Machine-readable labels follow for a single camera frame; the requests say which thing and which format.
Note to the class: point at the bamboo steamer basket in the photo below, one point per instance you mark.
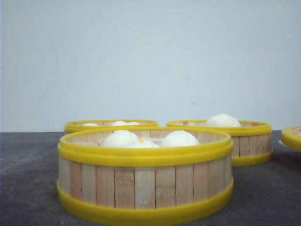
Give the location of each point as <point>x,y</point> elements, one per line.
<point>252,141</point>
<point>144,187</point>
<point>77,126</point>

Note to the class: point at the woven bamboo steamer lid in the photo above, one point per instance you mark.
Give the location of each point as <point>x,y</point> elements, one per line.
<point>291,137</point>

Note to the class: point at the white bun with yellow dot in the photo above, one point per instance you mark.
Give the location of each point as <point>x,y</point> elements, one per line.
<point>142,143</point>

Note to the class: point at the white bun back middle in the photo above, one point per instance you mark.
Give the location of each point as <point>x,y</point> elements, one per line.
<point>124,123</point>

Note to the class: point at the white bun front right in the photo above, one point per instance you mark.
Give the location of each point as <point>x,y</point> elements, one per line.
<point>179,138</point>

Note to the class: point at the white bun front left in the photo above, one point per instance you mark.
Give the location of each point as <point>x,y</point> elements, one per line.
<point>120,138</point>

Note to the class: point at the large white bun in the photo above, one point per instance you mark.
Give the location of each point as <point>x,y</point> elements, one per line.
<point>222,120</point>

